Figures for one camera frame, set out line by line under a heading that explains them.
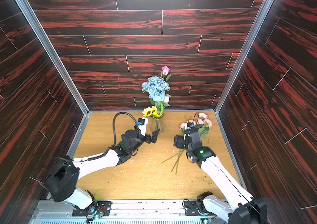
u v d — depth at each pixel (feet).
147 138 2.35
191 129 2.19
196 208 2.41
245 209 1.24
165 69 2.91
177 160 3.02
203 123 3.46
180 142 2.30
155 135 2.33
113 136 2.36
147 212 2.41
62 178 1.50
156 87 2.75
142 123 2.21
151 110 2.90
